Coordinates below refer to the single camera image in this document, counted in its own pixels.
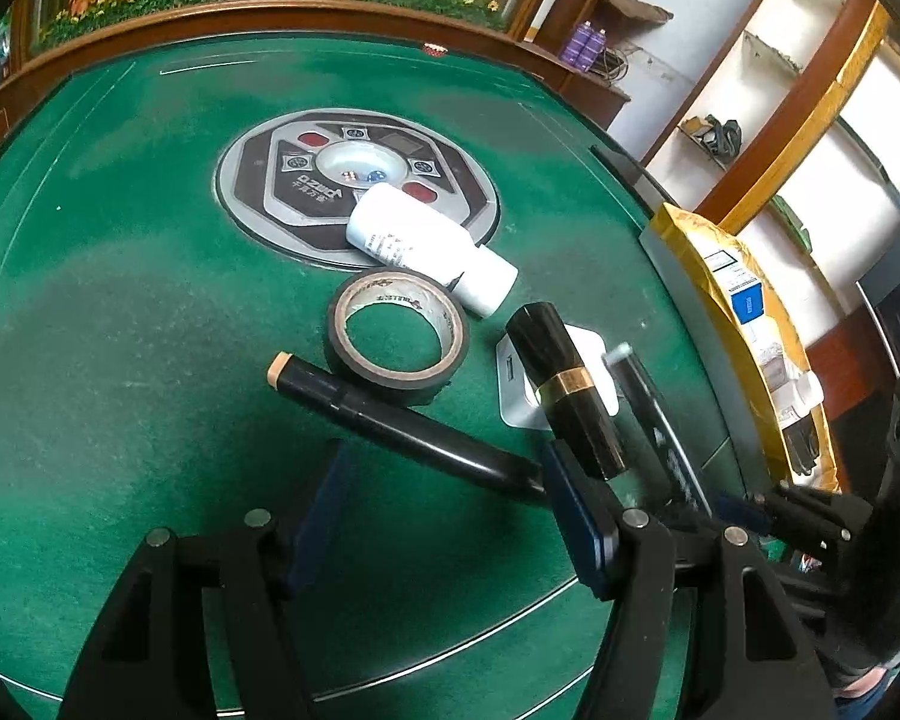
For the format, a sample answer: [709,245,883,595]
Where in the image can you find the black marker pen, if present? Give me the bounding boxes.
[266,351,546,505]

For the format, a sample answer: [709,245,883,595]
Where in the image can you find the black gold lipstick tube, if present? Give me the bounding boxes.
[505,302,626,481]

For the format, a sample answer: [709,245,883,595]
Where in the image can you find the black tape roll beige core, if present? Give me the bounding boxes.
[325,268,470,405]

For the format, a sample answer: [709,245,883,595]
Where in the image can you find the yellow taped foam tray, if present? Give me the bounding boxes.
[640,203,841,493]

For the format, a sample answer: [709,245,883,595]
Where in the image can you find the round mahjong control panel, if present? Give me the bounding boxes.
[214,107,500,271]

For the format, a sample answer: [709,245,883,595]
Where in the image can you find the purple bottles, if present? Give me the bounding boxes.
[559,21,606,71]

